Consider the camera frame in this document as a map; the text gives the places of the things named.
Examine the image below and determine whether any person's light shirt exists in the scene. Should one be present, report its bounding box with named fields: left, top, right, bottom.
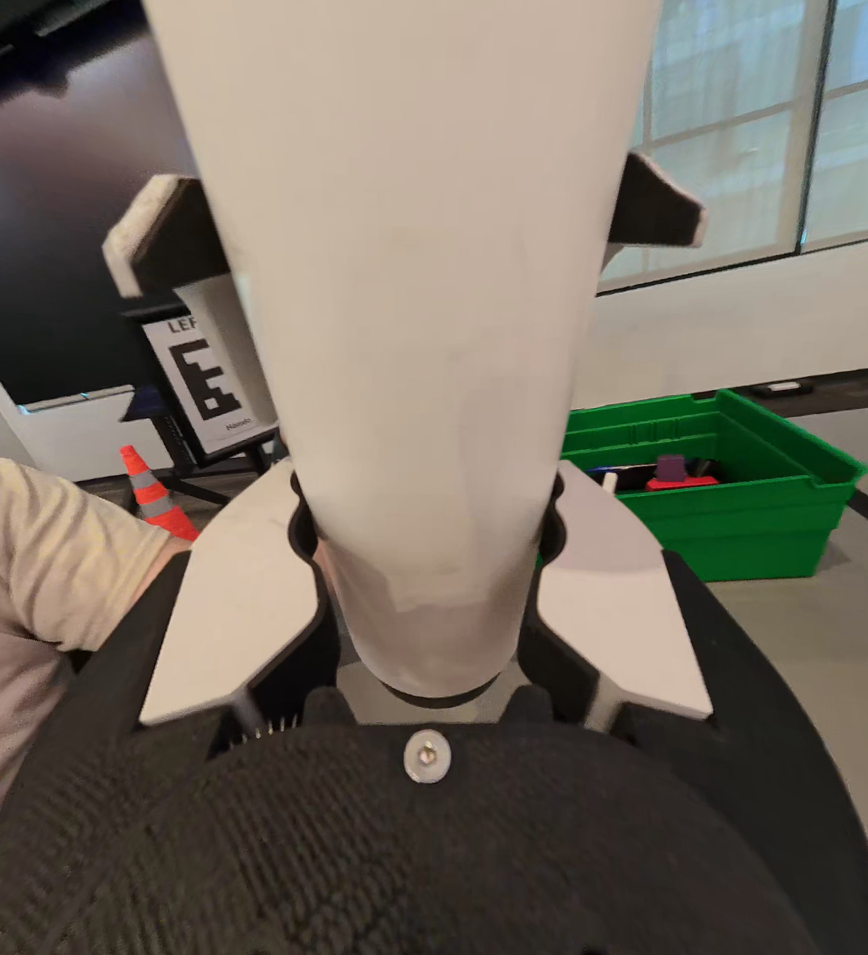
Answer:
left=0, top=448, right=181, bottom=904

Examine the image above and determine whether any white bottle with black cap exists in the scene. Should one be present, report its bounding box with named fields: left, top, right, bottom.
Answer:
left=139, top=0, right=663, bottom=710

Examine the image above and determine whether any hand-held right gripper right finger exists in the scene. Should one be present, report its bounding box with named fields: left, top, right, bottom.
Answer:
left=520, top=459, right=713, bottom=732

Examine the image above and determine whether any marker sign on stand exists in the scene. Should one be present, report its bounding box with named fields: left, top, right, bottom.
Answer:
left=122, top=307, right=286, bottom=510

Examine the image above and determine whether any green plastic bin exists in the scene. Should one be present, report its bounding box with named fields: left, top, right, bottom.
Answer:
left=537, top=388, right=868, bottom=584

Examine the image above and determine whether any orange traffic cone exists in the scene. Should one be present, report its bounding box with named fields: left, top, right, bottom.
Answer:
left=119, top=445, right=201, bottom=543

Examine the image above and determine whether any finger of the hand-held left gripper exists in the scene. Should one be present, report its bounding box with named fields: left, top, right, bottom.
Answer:
left=606, top=151, right=706, bottom=251
left=102, top=174, right=231, bottom=299

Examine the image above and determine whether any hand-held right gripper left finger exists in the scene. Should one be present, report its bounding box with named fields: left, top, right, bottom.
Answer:
left=139, top=459, right=343, bottom=736

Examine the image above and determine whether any large paned window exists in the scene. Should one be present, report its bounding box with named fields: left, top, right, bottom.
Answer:
left=597, top=0, right=868, bottom=293

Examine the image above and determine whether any grey desk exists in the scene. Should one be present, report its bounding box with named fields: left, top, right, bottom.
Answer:
left=702, top=406, right=868, bottom=955

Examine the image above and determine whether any large dark screen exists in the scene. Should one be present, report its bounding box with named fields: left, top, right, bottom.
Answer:
left=0, top=0, right=207, bottom=410

